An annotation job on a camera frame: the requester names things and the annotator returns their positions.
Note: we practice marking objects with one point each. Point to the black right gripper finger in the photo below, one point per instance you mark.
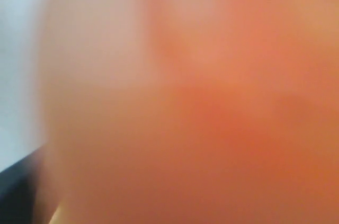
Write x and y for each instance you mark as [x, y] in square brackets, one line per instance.
[28, 192]

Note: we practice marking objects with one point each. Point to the orange pump soap bottle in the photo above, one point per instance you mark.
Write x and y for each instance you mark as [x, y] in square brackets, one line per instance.
[191, 111]

